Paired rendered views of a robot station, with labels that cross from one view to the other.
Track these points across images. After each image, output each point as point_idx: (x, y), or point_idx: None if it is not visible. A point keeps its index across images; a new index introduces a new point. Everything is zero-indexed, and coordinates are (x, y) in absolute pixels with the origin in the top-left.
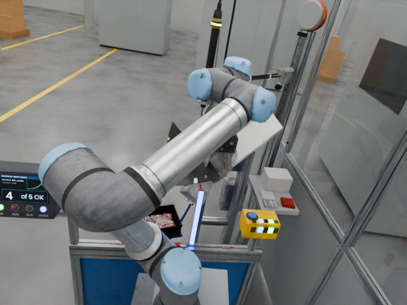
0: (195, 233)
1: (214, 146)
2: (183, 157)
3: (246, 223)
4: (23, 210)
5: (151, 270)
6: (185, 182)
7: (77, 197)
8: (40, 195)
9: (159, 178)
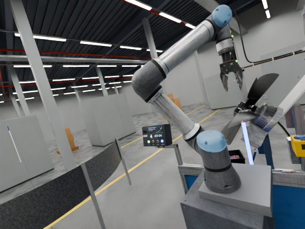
0: (252, 157)
1: (190, 41)
2: (172, 48)
3: (294, 141)
4: (155, 142)
5: (194, 145)
6: (235, 124)
7: (132, 76)
8: (160, 134)
9: (160, 58)
